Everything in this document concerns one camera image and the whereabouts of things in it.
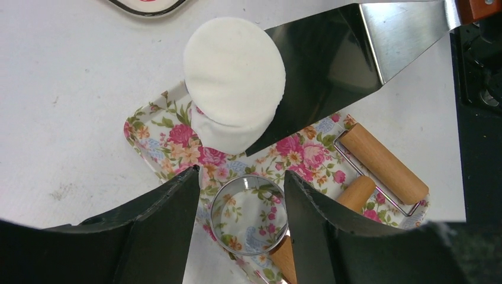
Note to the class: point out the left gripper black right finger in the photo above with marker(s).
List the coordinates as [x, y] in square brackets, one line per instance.
[333, 244]

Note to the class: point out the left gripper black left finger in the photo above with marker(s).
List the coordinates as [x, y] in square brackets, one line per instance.
[145, 240]

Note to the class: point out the floral pattern tray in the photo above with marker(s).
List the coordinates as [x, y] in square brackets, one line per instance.
[240, 204]

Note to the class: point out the leftover dough scrap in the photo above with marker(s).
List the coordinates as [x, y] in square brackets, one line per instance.
[224, 138]

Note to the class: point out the metal spatula wooden handle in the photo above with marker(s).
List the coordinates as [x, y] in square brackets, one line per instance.
[337, 57]

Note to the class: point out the white dough piece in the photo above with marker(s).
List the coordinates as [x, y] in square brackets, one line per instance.
[234, 71]

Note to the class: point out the strawberry pattern tray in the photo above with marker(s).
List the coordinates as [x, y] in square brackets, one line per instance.
[148, 8]

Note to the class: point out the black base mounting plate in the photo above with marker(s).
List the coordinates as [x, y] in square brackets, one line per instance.
[476, 64]

